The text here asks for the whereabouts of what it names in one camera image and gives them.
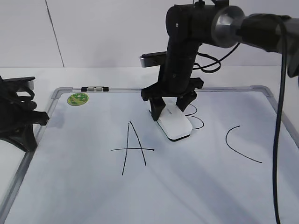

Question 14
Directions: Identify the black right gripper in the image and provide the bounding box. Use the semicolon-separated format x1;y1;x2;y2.
141;40;204;121

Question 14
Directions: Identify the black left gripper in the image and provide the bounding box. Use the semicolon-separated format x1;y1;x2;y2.
0;79;49;151

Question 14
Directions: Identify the white whiteboard eraser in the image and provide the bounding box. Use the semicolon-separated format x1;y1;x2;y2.
156;99;193;141

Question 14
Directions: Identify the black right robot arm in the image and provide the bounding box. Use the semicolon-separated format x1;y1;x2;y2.
140;0;299;120

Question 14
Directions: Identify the round green magnet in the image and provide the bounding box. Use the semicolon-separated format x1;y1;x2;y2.
67;93;89;106

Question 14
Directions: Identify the black grey board hanger clip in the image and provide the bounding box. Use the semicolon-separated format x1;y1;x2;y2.
81;86;109;92

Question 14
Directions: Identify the white magnetic whiteboard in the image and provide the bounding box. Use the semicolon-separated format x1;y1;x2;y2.
0;85;299;224

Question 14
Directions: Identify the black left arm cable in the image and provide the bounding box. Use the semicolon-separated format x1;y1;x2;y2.
14;90;38;110

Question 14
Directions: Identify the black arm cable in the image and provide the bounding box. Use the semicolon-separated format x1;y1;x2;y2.
14;90;38;110
193;14;290;224

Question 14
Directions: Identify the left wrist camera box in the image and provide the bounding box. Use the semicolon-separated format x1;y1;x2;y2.
3;77;35;92

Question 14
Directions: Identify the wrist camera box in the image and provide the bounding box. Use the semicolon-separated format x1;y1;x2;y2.
140;51;166;68
3;77;35;92

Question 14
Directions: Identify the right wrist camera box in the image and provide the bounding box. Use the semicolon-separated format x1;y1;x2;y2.
140;51;166;68

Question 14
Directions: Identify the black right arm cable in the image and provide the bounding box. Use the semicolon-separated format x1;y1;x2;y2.
193;14;290;224

